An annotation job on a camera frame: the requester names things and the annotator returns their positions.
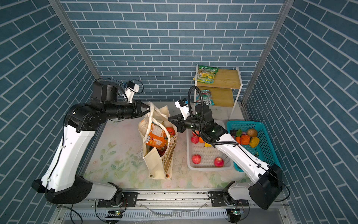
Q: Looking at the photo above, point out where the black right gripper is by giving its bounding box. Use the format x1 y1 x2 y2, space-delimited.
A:
169 111 206 133

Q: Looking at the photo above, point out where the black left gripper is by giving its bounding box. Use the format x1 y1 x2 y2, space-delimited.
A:
103 99 153 121

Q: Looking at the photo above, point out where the red tomato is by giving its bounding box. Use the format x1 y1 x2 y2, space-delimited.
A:
166 127 176 136

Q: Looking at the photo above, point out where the cream canvas grocery bag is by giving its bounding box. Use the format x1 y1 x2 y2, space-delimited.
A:
138 102 178 180

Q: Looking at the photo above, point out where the orange Fox's candy bag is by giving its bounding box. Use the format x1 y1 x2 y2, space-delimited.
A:
145 123 168 151

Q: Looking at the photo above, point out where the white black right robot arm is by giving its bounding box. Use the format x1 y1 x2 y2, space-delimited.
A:
168 99 284 210

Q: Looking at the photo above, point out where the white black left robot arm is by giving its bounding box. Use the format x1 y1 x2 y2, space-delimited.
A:
32 79 150 207

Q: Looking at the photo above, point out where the green Fox's candy bag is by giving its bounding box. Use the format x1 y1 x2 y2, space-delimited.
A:
195 90 214 106

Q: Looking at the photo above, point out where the green yellow candy bag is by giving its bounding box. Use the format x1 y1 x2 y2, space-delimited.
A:
194 65 219 84

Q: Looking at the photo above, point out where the red apple centre right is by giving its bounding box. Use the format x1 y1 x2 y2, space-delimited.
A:
191 136 200 144

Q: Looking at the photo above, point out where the red apple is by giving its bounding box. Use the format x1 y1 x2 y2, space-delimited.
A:
192 154 201 164
214 157 225 168
191 136 200 144

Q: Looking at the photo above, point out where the red apple front left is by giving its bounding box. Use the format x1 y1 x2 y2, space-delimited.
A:
192 154 201 164

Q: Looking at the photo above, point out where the white plastic basket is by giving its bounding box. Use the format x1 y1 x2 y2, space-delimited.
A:
186 129 234 171

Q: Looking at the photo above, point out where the white wooden two-tier shelf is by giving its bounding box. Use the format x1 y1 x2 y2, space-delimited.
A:
194 65 243 119

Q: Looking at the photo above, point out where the red apple front right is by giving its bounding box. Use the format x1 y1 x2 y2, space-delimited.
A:
214 157 225 168

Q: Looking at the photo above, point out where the orange pumpkin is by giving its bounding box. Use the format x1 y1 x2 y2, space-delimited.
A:
240 134 251 145

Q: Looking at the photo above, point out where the brown potato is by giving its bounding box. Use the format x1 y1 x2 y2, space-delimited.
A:
246 128 258 138

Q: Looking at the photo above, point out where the teal plastic basket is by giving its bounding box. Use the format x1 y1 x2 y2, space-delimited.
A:
227 120 282 167

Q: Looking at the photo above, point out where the yellow bell pepper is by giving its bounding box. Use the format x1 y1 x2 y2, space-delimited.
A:
249 136 260 148

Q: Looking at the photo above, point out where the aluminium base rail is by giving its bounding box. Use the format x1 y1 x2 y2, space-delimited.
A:
50 190 296 224

